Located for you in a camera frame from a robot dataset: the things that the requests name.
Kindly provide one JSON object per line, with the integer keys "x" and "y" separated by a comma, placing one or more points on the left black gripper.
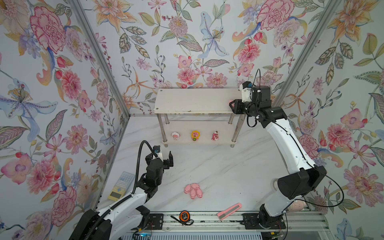
{"x": 171, "y": 160}

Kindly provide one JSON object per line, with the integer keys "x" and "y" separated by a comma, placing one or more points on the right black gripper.
{"x": 239, "y": 105}

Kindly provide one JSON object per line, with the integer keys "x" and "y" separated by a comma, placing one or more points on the pink round pig toy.
{"x": 175, "y": 135}

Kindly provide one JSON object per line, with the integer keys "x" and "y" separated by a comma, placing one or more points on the yellow-haired princess toy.
{"x": 195, "y": 135}

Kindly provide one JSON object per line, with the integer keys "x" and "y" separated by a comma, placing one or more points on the small red pink figurine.
{"x": 215, "y": 136}

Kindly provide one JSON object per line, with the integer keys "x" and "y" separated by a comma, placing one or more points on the white two-tier shelf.
{"x": 203, "y": 110}

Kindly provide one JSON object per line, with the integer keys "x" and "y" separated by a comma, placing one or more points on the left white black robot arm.
{"x": 128, "y": 213}

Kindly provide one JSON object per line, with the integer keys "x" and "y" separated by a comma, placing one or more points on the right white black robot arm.
{"x": 303, "y": 174}

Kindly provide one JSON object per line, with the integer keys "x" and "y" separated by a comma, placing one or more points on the pink piglet toy cluster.
{"x": 194, "y": 191}

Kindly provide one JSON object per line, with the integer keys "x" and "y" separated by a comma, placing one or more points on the yellow grey calculator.
{"x": 121, "y": 186}

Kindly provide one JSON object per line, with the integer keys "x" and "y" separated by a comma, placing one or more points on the black orange tape measure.
{"x": 184, "y": 218}

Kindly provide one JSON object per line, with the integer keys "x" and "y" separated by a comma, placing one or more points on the pink striped flat tool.
{"x": 226, "y": 213}

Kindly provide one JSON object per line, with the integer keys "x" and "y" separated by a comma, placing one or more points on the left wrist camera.
{"x": 158, "y": 153}

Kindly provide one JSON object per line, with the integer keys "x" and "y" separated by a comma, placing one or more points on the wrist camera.
{"x": 246, "y": 90}
{"x": 158, "y": 153}

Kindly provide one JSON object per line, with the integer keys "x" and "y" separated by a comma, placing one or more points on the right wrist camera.
{"x": 246, "y": 90}

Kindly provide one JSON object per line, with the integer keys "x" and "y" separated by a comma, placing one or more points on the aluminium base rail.
{"x": 302, "y": 221}

